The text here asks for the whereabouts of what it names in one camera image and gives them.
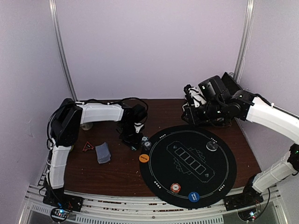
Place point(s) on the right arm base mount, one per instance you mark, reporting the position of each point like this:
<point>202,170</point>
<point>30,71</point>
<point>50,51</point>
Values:
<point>242,200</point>

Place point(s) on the black red triangle marker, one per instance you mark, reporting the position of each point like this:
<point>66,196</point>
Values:
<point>88,146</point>

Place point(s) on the left aluminium corner post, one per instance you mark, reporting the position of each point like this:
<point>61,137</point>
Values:
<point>62,55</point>

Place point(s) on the blue small blind button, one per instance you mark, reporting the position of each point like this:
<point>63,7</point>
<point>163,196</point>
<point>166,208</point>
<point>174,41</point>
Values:
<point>193,197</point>

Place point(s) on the grey playing card deck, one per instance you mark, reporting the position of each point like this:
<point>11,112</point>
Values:
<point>103,153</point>

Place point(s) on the grey dealer button on mat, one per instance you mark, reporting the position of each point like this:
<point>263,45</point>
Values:
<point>212,146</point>

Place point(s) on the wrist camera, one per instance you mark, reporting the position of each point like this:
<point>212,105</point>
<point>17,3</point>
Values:
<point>138,127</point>
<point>193,96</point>

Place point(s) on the aluminium corner post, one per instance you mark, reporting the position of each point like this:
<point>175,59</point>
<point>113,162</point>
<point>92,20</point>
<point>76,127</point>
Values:
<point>62,55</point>
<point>245,39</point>

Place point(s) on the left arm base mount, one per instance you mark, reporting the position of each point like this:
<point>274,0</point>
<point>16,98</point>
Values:
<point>57,198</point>

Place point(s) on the black poker chip case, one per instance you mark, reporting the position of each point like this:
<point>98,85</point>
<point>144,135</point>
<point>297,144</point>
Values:
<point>218,91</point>

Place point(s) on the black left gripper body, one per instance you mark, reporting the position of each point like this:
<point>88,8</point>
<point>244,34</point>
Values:
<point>129,137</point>

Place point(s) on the right aluminium corner post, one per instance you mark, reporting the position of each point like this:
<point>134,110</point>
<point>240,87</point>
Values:
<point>245,39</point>

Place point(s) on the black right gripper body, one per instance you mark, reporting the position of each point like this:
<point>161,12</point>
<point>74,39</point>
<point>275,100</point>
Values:
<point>189,112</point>

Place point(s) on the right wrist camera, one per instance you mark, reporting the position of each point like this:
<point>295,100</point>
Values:
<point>193,96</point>

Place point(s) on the orange big blind button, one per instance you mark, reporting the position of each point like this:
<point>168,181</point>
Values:
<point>144,158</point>

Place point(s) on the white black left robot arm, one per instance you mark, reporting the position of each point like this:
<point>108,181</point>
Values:
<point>63,130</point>

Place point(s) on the orange poker chip stack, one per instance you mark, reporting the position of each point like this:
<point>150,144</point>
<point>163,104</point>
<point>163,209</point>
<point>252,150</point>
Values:
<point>175,188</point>

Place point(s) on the round black poker mat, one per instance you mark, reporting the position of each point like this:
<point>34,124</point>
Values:
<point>178,154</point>

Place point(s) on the purple poker chip stack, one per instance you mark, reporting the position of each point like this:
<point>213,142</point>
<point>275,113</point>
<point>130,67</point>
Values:
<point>147,145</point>

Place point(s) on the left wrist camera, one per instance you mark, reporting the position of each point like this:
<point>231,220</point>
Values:
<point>138,127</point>

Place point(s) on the white floral ceramic mug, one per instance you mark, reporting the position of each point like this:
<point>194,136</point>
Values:
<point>86,126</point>

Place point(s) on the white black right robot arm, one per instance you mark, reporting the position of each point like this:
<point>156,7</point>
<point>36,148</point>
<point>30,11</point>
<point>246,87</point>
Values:
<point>256,109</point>

